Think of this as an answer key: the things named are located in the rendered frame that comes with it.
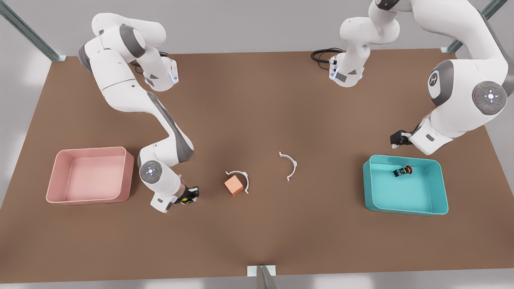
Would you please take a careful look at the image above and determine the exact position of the blue storage box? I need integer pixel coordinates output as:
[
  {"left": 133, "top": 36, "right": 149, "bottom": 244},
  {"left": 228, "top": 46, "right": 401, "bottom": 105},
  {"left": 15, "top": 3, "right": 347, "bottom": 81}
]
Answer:
[{"left": 363, "top": 155, "right": 449, "bottom": 216}]

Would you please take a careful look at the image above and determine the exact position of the pink storage box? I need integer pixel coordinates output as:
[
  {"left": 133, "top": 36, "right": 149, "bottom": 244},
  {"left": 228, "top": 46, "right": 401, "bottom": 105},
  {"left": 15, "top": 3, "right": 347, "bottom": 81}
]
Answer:
[{"left": 46, "top": 147, "right": 135, "bottom": 206}]

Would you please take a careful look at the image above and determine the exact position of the orange cube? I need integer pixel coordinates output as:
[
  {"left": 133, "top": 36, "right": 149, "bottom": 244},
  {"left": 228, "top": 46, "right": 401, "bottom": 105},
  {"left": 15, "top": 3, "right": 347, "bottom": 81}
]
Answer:
[{"left": 224, "top": 175, "right": 245, "bottom": 197}]

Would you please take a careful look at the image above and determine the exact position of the white curved bracket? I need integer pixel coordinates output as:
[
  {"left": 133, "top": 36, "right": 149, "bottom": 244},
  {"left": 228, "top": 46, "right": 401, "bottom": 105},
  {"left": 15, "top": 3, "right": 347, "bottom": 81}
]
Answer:
[
  {"left": 225, "top": 170, "right": 250, "bottom": 195},
  {"left": 279, "top": 151, "right": 298, "bottom": 182}
]

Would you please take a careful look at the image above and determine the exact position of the silver frame post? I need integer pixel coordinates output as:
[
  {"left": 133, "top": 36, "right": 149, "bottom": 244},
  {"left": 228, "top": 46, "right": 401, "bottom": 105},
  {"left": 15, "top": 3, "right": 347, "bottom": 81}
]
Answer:
[
  {"left": 440, "top": 0, "right": 509, "bottom": 54},
  {"left": 0, "top": 0, "right": 67, "bottom": 62},
  {"left": 247, "top": 265, "right": 277, "bottom": 289}
]

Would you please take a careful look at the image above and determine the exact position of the black cable loop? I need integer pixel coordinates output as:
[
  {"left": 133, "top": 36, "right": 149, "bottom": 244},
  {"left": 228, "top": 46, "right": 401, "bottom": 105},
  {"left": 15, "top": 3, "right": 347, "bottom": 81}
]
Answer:
[
  {"left": 310, "top": 48, "right": 344, "bottom": 71},
  {"left": 131, "top": 51, "right": 169, "bottom": 75}
]

